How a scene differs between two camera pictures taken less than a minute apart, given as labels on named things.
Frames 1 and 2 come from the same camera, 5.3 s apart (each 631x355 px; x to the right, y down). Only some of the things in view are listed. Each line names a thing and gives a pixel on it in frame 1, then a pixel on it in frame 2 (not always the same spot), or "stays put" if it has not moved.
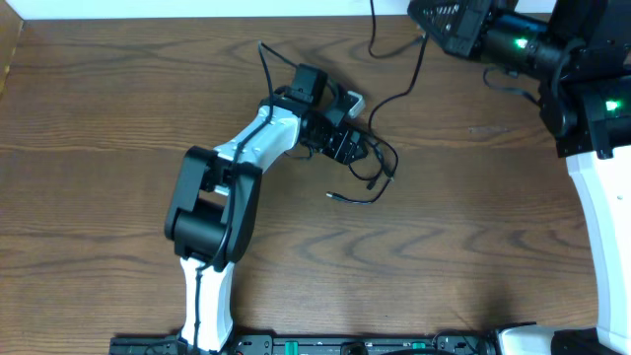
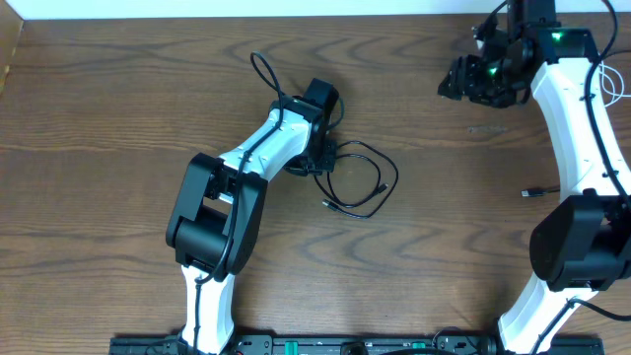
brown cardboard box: (11, 25) stays put
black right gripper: (467, 30) -> (462, 75)
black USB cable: (360, 202) -> (377, 189)
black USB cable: (423, 37) -> (536, 192)
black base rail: (317, 343) stays put
